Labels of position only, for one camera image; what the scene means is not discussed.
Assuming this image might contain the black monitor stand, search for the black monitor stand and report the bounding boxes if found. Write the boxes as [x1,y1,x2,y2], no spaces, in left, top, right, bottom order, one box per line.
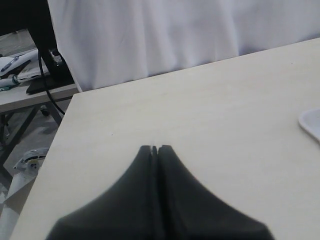
[0,0,74,94]

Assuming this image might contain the black hanging cable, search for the black hanging cable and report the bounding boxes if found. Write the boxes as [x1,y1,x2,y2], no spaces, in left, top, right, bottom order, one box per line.
[37,48,66,116]

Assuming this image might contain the blue pen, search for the blue pen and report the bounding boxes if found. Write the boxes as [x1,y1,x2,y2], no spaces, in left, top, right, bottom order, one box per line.
[0,56,20,73]

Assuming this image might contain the white square plastic tray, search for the white square plastic tray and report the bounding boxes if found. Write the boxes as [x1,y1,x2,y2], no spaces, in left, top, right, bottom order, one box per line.
[298,108,320,143]

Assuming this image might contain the white papers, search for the white papers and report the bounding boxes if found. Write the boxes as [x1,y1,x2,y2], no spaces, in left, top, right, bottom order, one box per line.
[0,49,42,88]

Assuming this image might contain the white device on floor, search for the white device on floor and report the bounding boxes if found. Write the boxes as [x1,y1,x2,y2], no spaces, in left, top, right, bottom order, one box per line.
[13,147,49,175]

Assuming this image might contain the grey side table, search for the grey side table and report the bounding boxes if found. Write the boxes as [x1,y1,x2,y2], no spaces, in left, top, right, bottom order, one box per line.
[0,84,78,176]

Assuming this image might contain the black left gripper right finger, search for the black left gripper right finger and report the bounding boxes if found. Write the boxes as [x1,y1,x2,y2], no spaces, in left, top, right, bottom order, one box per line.
[157,145,274,240]

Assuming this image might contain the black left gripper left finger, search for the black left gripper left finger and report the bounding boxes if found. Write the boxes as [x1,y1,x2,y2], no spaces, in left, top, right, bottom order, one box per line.
[47,145,158,240]

